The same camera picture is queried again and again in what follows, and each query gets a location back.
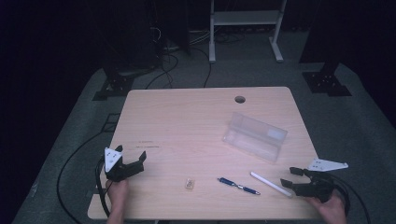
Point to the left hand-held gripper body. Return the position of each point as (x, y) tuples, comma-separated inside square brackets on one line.
[(120, 171)]

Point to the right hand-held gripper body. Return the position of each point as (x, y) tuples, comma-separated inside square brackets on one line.
[(317, 188)]

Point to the white pen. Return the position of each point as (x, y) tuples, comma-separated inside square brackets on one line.
[(271, 184)]

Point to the blue pen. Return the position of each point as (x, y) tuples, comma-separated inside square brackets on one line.
[(238, 186)]

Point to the clear plastic pencil case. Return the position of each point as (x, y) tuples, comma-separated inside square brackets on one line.
[(253, 137)]

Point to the person's left hand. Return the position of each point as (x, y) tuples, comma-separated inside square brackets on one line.
[(117, 193)]

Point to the person's right hand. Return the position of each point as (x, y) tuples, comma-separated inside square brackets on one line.
[(333, 211)]

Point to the small clear eraser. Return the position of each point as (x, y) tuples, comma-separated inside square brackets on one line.
[(190, 184)]

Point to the black stand base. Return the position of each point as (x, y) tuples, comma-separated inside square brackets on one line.
[(327, 82), (116, 84)]

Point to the white metal desk frame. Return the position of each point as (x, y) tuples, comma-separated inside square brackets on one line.
[(246, 17)]

